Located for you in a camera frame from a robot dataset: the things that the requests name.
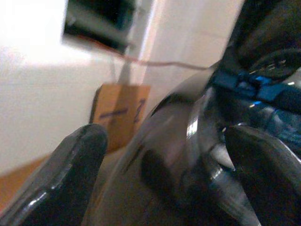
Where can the black framed wall opening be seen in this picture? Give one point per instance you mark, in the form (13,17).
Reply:
(94,18)

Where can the brown cardboard box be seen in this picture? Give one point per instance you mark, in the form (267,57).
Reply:
(117,106)

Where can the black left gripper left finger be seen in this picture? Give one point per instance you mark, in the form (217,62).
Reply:
(58,183)

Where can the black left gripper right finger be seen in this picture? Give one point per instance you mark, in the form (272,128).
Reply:
(270,179)

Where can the black washing machine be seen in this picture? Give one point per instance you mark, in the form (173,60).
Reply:
(270,28)

